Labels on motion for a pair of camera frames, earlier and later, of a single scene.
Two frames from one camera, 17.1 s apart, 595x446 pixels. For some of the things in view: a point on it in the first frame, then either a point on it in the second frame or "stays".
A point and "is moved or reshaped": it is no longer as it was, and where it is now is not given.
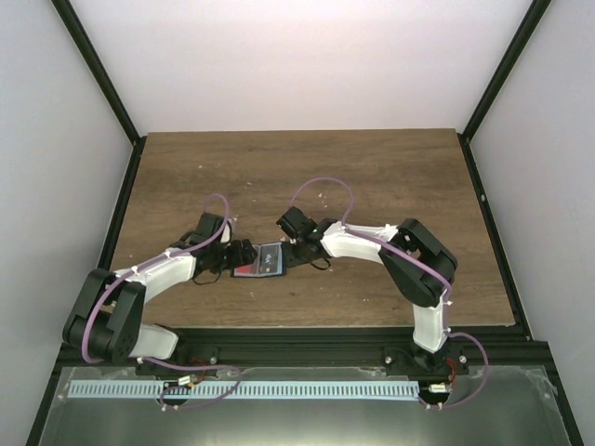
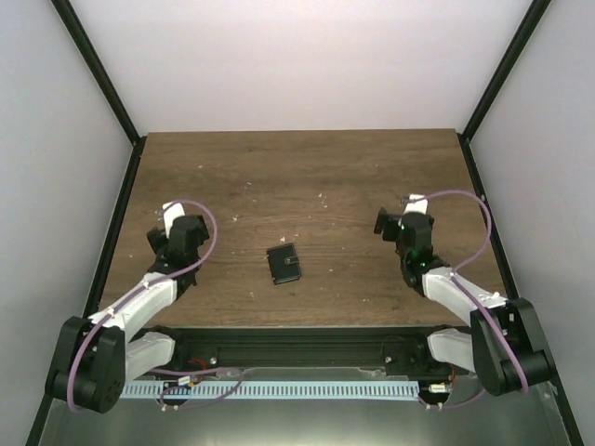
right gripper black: x=290 y=260 → x=390 y=220
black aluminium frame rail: x=325 y=348 stays
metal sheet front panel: x=493 y=406 stays
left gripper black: x=243 y=259 → x=157 y=240
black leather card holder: x=270 y=261 is moved or reshaped
